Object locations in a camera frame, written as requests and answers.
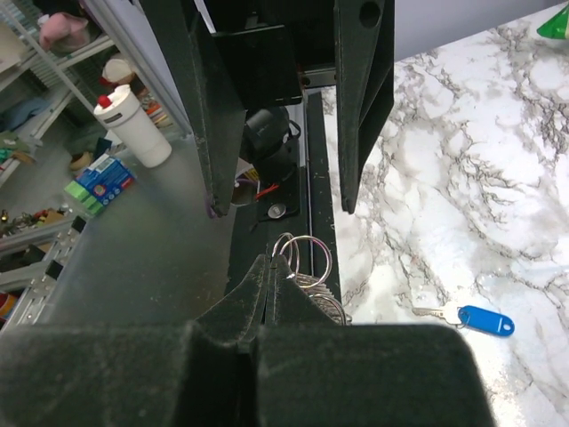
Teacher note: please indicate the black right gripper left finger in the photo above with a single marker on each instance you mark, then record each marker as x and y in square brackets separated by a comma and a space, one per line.
[152, 375]

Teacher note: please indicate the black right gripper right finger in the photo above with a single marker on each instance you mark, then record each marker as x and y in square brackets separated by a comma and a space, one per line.
[315, 374]

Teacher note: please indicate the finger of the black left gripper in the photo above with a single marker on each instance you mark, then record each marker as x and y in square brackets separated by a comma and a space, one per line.
[214, 109]
[364, 44]

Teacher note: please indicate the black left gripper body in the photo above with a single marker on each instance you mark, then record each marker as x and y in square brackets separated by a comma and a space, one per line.
[266, 53]

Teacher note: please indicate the red handled key organizer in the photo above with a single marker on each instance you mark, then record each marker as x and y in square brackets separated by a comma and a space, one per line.
[312, 282]

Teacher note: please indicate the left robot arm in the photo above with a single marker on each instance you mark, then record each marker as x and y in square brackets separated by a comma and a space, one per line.
[238, 65]

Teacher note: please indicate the white tumbler red lid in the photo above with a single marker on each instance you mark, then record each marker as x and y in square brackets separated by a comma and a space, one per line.
[121, 113]

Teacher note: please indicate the blue green carton box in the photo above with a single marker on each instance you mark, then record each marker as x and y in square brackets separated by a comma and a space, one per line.
[98, 185]

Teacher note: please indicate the blue tagged key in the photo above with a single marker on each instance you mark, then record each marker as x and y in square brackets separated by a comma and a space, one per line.
[472, 317]

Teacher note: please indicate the pink cloth on shelf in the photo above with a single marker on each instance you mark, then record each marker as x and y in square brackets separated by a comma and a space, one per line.
[63, 33]

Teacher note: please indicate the green white snack bag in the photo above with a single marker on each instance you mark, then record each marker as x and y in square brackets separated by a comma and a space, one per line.
[557, 27]

